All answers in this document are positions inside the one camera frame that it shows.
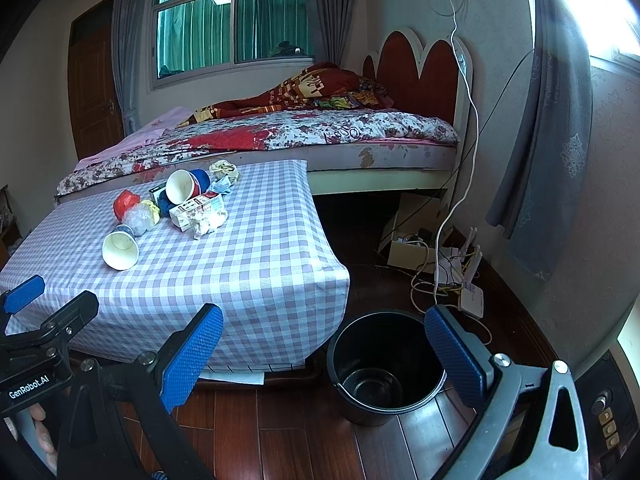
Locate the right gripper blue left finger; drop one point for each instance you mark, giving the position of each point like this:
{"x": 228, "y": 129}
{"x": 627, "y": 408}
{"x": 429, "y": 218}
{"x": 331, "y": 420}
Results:
{"x": 94, "y": 441}

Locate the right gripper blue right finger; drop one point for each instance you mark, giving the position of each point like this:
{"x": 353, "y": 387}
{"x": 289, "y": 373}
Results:
{"x": 528, "y": 422}

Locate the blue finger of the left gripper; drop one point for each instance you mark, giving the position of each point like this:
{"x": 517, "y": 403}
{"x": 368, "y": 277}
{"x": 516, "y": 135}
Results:
{"x": 15, "y": 299}
{"x": 66, "y": 323}

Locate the clear plastic bag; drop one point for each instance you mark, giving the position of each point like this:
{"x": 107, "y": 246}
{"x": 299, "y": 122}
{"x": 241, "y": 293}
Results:
{"x": 139, "y": 219}

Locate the red plastic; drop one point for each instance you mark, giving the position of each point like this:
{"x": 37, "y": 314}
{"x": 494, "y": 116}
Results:
{"x": 125, "y": 201}

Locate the yellow wrapper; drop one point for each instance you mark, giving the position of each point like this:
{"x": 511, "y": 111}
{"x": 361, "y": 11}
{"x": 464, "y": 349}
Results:
{"x": 154, "y": 211}

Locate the blue cloth ball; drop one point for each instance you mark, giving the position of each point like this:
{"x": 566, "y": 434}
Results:
{"x": 164, "y": 204}

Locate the green white carton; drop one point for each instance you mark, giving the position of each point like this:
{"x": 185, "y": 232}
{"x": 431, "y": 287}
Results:
{"x": 158, "y": 193}

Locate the white red milk carton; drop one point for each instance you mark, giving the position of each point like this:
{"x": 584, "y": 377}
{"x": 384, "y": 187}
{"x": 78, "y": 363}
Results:
{"x": 179, "y": 215}

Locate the white tissue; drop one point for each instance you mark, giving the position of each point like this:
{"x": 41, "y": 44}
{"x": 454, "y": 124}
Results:
{"x": 203, "y": 222}

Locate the red white paper cup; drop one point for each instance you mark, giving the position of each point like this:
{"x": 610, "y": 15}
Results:
{"x": 182, "y": 185}

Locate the dark blue paper cup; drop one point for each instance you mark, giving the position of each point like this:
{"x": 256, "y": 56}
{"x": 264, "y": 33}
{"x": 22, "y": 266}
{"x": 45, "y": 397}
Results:
{"x": 203, "y": 179}

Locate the light blue face mask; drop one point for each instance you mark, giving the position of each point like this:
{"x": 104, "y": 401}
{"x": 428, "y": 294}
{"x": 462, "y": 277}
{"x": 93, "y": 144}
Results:
{"x": 222, "y": 186}

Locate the cream cloth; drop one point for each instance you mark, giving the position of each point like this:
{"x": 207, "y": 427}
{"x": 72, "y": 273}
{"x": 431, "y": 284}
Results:
{"x": 224, "y": 169}

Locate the black trash bucket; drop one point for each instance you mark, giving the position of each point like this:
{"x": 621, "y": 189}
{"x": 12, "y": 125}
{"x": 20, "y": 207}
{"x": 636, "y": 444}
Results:
{"x": 381, "y": 365}

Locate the person's left hand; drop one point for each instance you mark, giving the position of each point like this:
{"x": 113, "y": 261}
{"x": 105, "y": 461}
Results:
{"x": 29, "y": 424}

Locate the black device with buttons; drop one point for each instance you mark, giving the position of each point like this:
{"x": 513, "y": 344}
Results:
{"x": 596, "y": 388}

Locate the white router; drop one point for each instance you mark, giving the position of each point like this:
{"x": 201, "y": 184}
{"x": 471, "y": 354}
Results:
{"x": 461, "y": 268}

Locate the purple checkered tablecloth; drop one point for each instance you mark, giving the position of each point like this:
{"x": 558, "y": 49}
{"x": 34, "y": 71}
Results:
{"x": 269, "y": 267}

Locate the brown wooden door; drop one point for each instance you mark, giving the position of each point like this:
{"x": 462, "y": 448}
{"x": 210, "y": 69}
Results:
{"x": 94, "y": 111}

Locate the cardboard box on floor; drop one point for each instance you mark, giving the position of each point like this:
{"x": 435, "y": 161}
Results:
{"x": 409, "y": 236}

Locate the pink sheet on bed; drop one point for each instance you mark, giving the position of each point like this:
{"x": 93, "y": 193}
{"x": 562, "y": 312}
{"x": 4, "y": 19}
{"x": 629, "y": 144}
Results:
{"x": 135, "y": 135}

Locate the grey curtain on right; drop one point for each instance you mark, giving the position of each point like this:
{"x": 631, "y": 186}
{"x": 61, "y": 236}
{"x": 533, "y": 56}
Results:
{"x": 537, "y": 200}

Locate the bed with floral mattress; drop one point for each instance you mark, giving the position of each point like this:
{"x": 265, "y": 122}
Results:
{"x": 255, "y": 133}

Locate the red patterned blanket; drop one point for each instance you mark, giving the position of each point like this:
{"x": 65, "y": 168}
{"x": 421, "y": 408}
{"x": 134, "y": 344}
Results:
{"x": 322, "y": 86}

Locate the red heart headboard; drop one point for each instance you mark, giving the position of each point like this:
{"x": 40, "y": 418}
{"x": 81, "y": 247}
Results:
{"x": 429, "y": 80}

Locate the grey curtain by window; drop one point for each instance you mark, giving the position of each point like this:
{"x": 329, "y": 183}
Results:
{"x": 329, "y": 22}

